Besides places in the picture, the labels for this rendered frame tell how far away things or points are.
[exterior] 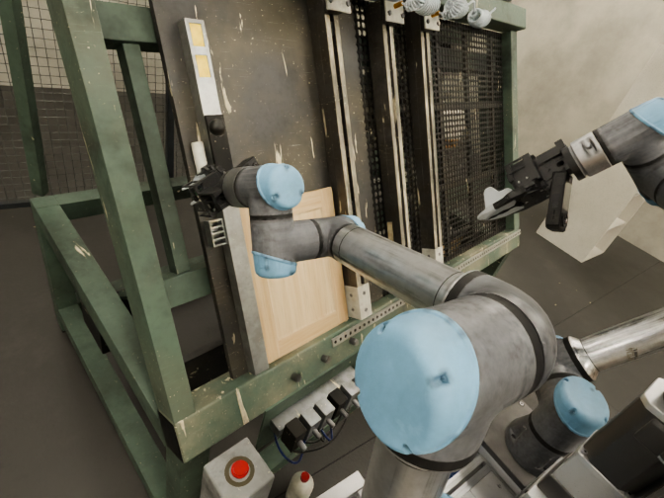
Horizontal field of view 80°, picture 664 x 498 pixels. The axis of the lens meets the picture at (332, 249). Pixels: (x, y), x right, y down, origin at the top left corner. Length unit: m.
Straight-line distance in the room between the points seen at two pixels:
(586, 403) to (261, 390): 0.83
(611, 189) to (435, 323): 4.55
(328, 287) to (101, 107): 0.84
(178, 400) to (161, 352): 0.14
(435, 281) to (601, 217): 4.43
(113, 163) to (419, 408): 0.80
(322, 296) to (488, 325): 1.01
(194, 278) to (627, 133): 1.01
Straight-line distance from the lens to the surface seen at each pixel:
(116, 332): 1.49
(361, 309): 1.43
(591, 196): 4.94
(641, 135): 0.87
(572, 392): 1.10
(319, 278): 1.33
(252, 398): 1.24
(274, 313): 1.24
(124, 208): 0.97
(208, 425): 1.19
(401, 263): 0.58
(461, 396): 0.35
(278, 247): 0.66
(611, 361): 1.18
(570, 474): 0.85
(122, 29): 1.14
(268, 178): 0.63
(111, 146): 0.97
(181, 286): 1.13
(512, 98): 2.56
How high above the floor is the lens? 1.90
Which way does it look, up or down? 35 degrees down
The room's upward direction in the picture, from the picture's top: 17 degrees clockwise
